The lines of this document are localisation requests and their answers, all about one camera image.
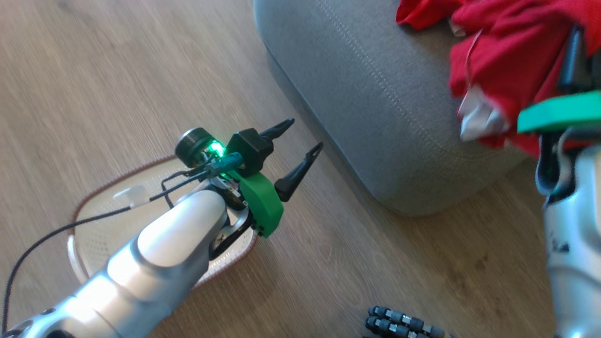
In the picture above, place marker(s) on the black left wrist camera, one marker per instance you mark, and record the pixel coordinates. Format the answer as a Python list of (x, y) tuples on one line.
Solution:
[(249, 148)]

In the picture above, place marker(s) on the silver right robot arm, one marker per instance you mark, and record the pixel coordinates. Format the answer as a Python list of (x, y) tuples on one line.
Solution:
[(575, 244)]

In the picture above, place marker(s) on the white perforated laundry basket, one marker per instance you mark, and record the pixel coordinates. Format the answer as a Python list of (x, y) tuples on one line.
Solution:
[(101, 234)]

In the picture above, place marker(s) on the grey fabric sofa seat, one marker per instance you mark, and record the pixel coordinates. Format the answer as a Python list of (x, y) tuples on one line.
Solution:
[(375, 108)]

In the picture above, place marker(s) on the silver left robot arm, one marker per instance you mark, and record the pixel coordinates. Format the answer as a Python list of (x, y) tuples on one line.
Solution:
[(155, 263)]

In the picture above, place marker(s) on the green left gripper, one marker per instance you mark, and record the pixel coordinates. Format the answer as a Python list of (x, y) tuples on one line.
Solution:
[(263, 206)]

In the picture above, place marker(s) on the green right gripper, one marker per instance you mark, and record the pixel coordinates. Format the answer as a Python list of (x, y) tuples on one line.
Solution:
[(558, 112)]

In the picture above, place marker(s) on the red clothing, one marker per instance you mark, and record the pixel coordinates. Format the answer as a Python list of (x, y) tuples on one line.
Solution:
[(512, 51)]

